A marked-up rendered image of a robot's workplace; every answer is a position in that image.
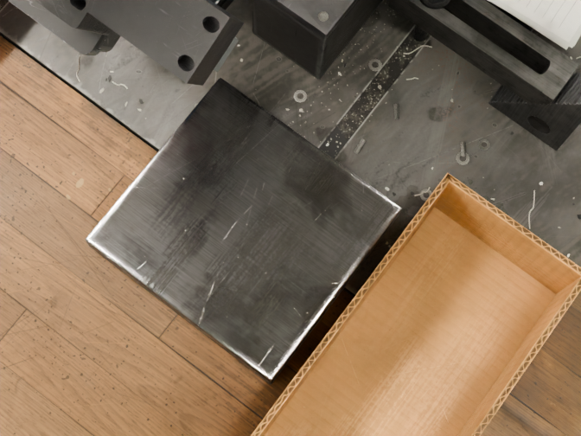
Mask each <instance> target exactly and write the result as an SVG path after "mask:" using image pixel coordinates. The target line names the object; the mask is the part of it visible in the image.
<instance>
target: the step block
mask: <svg viewBox="0 0 581 436"><path fill-rule="evenodd" d="M489 104H490V105H491V106H492V107H494V108H495V109H497V110H498V111H500V112H501V113H503V114H504V115H506V116H507V117H509V118H510V119H512V120H513V121H514V122H515V123H517V124H518V125H520V126H521V127H523V128H524V129H526V130H527V131H529V132H530V133H532V134H533V135H534V136H535V137H536V138H538V139H540V140H541V141H543V142H544V143H545V144H547V145H549V146H550V147H552V148H553V149H554V150H555V151H557V150H558V149H559V148H560V147H561V146H562V144H563V143H564V142H565V141H566V140H567V139H568V138H569V137H570V136H571V135H572V133H573V132H574V131H575V130H576V129H577V128H578V126H579V125H580V124H581V74H579V73H576V74H573V75H572V76H571V78H570V79H569V80H568V81H567V82H566V84H565V85H564V87H563V88H562V90H561V91H560V92H559V94H558V95H557V97H556V98H555V99H554V101H553V102H552V103H551V104H550V105H549V104H548V105H545V104H544V105H541V104H539V105H537V104H536V105H534V104H531V105H529V104H528V103H527V102H526V101H525V100H523V99H521V98H520V97H519V96H517V95H516V94H514V93H512V92H511V91H509V90H508V89H507V88H505V87H504V86H503V85H501V86H500V87H499V89H498V90H497V91H496V93H495V94H494V96H493V97H492V98H491V100H490V101H489Z"/></svg>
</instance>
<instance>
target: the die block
mask: <svg viewBox="0 0 581 436"><path fill-rule="evenodd" d="M382 1H383V0H358V1H357V2H356V4H355V5H354V6H353V8H352V9H351V10H350V11H349V12H348V13H347V14H346V15H345V17H344V18H343V19H342V21H341V22H340V23H339V24H338V26H337V27H336V28H335V29H334V31H333V32H332V33H331V34H330V36H329V37H328V38H327V40H323V39H322V38H321V37H320V36H318V35H317V34H315V33H314V32H312V31H311V30H309V29H308V28H306V27H305V26H303V25H302V24H301V23H300V22H298V21H297V20H295V19H294V18H293V17H291V16H289V15H288V14H287V13H285V12H284V11H282V10H281V9H280V8H279V7H277V6H276V5H274V4H273V3H271V2H270V1H268V0H253V33H254V34H255V35H256V36H258V37H259V38H261V39H262V40H263V41H265V42H267V43H268V44H269V45H271V46H272V47H274V48H275V49H276V50H277V51H279V52H280V53H281V54H283V55H285V56H286V57H287V58H289V59H290V60H292V61H293V62H295V63H296V64H297V65H298V66H299V67H301V68H303V69H304V70H305V71H307V72H308V73H310V74H311V75H313V76H314V77H316V78H317V79H321V78H322V76H323V75H324V74H325V72H326V71H327V70H328V69H329V67H330V66H331V65H332V63H333V62H334V61H335V59H336V58H337V57H338V56H339V54H340V53H341V52H342V50H343V49H344V48H345V47H346V46H347V45H348V44H349V43H350V41H351V40H352V39H353V38H354V36H355V35H356V34H357V32H358V31H359V30H360V29H361V27H362V26H363V25H364V23H365V22H366V21H367V19H368V18H369V17H370V16H371V15H372V14H373V13H374V12H375V10H376V9H377V8H378V7H379V5H380V4H381V3H382Z"/></svg>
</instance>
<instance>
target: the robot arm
mask: <svg viewBox="0 0 581 436"><path fill-rule="evenodd" d="M9 1H10V2H11V3H12V4H14V5H15V6H16V7H17V8H18V9H19V10H21V11H23V12H24V13H25V14H27V15H28V16H30V17H31V18H33V19H34V20H35V21H37V22H38V23H39V24H40V25H42V26H43V27H44V28H46V29H47V30H49V31H50V32H52V33H53V34H54V35H56V36H57V37H59V38H60V39H62V40H63V41H64V42H65V43H66V44H68V45H69V46H71V47H72V48H74V49H75V50H76V51H78V52H79V53H81V54H83V55H97V54H98V53H99V51H103V52H108V51H110V50H112V49H113V47H114V46H115V44H116V43H117V41H118V39H119V37H120V36H122V37H123V38H125V40H126V41H128V42H129V43H131V44H132V45H134V46H135V47H136V48H138V49H140V50H141V51H142V52H144V53H145V54H147V55H148V56H149V57H150V58H151V59H153V60H154V61H156V62H157V63H159V64H160V65H162V66H163V67H165V68H166V69H168V70H169V71H170V72H171V73H172V74H174V75H175V76H177V77H178V78H179V79H181V80H183V81H184V82H185V83H187V84H194V85H201V86H203V85H204V83H205V82H206V80H207V79H208V77H209V75H210V74H211V73H212V72H213V70H214V71H216V72H219V70H220V68H221V67H222V65H223V64H224V62H225V60H226V59H227V57H228V56H229V55H230V53H231V52H232V50H233V48H234V47H235V45H236V44H237V42H238V41H239V40H238V39H237V38H236V37H235V36H236V35H237V34H238V32H239V30H240V29H241V27H242V26H243V24H244V23H243V22H242V21H241V20H240V19H238V18H237V17H235V16H233V15H232V14H230V13H229V12H227V11H226V10H224V9H222V8H221V7H220V6H218V5H217V4H215V3H213V2H212V1H210V0H9Z"/></svg>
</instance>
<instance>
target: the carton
mask: <svg viewBox="0 0 581 436"><path fill-rule="evenodd" d="M580 291H581V267H580V266H578V265H577V264H575V263H574V262H572V261H571V260H569V259H568V258H566V257H565V256H564V255H563V254H562V253H560V252H559V251H557V250H556V249H554V248H553V247H551V246H550V245H548V244H547V243H546V242H544V241H543V240H542V239H541V238H539V237H538V236H536V235H535V234H533V233H532V232H530V231H529V230H528V229H526V228H524V227H523V226H521V225H520V224H519V223H518V222H517V221H515V220H514V219H512V218H511V217H509V216H508V215H506V214H505V213H503V212H502V211H501V210H499V209H498V208H497V207H496V206H494V205H493V204H491V203H490V202H488V201H487V200H485V199H484V198H483V197H481V196H479V195H478V194H477V193H476V192H475V191H473V190H472V189H470V188H469V187H467V186H466V185H465V184H463V183H461V182H460V181H459V180H457V179H456V178H455V177H453V176H452V175H451V174H449V173H447V174H446V175H445V177H444V178H443V180H442V181H441V182H440V184H439V185H438V186H437V187H436V188H435V190H434V191H433V192H432V194H431V195H430V197H429V198H428V199H427V201H426V202H425V204H424V205H423V206H422V208H421V209H420V210H419V211H418V212H417V214H416V215H415V216H414V218H413V219H412V221H411V222H410V223H409V225H408V226H407V227H406V229H405V230H404V232H403V233H402V234H401V236H400V237H399V238H398V239H397V240H396V242H395V243H394V244H393V246H392V247H391V249H390V250H389V251H388V253H387V254H386V256H385V257H384V258H383V260H382V261H381V262H380V263H379V264H378V266H377V267H376V268H375V270H374V271H373V273H372V274H371V275H370V277H369V278H368V279H367V281H366V282H365V284H364V285H363V286H362V288H361V289H360V290H359V291H358V292H357V294H356V295H355V296H354V298H353V299H352V301H351V302H350V303H349V305H348V306H347V308H346V309H345V310H344V312H343V313H342V314H341V315H340V316H339V318H338V319H337V320H336V322H335V323H334V325H333V326H332V327H331V329H330V330H329V332H328V333H327V334H326V336H325V337H324V338H323V340H322V341H321V342H320V343H319V344H318V346H317V347H316V349H315V350H314V351H313V353H312V354H311V355H310V357H309V358H308V360H307V361H306V362H305V364H304V365H303V366H302V367H301V368H300V370H299V371H298V372H297V374H296V375H295V377H294V378H293V379H292V381H291V382H290V384H289V385H288V386H287V388H286V389H285V390H284V392H283V393H282V394H281V395H280V396H279V398H278V399H277V401H276V402H275V403H274V405H273V406H272V407H271V409H270V410H269V412H268V413H267V414H266V416H265V417H264V418H263V419H262V420H261V422H260V423H259V425H258V426H257V427H256V429H255V430H254V431H253V433H252V434H251V436H481V435H482V433H483V431H484V430H485V428H486V427H487V425H488V424H489V422H490V421H491V420H492V419H493V417H494V416H495V414H496V413H497V411H498V410H499V408H500V407H501V405H502V403H503V402H504V401H505V400H506V399H507V397H508V395H509V394H510V392H511V391H512V389H513V388H514V386H515V385H516V383H517V382H518V380H519V379H520V378H521V377H522V375H523V374H524V372H525V371H526V369H527V367H528V366H529V364H530V363H531V362H532V360H533V359H534V358H535V356H536V355H537V353H538V352H539V351H540V349H541V347H542V346H543V344H544V343H545V341H546V340H547V338H548V337H549V336H550V335H551V333H552V331H553V330H554V328H555V327H556V326H557V324H558V323H559V321H560V319H561V318H562V317H563V316H564V315H565V313H566V311H567V310H568V308H569V307H570V305H571V304H572V302H573V301H574V299H575V298H576V296H577V295H578V294H579V293H580Z"/></svg>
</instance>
